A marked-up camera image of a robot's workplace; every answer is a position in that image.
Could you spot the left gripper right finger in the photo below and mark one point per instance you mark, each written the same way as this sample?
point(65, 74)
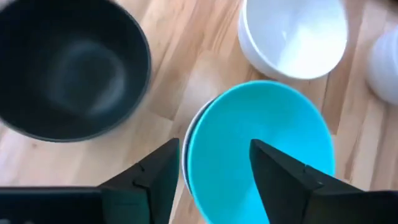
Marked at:
point(289, 193)

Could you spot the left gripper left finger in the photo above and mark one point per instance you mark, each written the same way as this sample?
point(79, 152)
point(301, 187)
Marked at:
point(149, 186)

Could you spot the turquoise bowl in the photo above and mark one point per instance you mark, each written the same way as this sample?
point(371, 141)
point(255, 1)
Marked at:
point(236, 130)

